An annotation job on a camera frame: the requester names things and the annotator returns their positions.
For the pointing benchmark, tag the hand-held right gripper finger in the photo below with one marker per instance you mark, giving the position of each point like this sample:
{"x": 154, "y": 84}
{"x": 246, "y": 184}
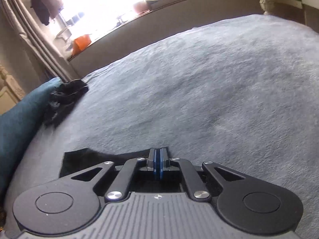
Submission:
{"x": 156, "y": 164}
{"x": 162, "y": 164}

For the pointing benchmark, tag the plain black shirt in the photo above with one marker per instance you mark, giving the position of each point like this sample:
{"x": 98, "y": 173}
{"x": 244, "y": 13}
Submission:
{"x": 82, "y": 159}

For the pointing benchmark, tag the black frilly garment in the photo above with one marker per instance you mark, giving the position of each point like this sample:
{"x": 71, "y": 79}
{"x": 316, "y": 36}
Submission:
{"x": 56, "y": 109}

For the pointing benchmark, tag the orange bag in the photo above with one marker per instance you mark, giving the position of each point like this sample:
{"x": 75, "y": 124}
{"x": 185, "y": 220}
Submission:
{"x": 81, "y": 44}

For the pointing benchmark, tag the teal blue pillow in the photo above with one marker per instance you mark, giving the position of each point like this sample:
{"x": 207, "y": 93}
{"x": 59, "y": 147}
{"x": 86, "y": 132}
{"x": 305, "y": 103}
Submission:
{"x": 20, "y": 124}

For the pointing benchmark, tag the pink round pot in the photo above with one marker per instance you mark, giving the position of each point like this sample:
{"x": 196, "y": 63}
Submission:
{"x": 140, "y": 7}

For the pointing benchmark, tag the cream carved headboard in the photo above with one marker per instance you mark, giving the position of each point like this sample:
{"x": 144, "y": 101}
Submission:
{"x": 10, "y": 92}

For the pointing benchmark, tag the window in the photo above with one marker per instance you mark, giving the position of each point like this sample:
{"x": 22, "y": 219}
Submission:
{"x": 112, "y": 2}

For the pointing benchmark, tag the grey curtain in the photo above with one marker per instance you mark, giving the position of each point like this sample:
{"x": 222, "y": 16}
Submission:
{"x": 37, "y": 42}

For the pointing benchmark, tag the hanging dark jacket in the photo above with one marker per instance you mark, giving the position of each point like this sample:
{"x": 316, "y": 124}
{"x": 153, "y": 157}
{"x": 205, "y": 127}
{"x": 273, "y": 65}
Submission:
{"x": 44, "y": 0}

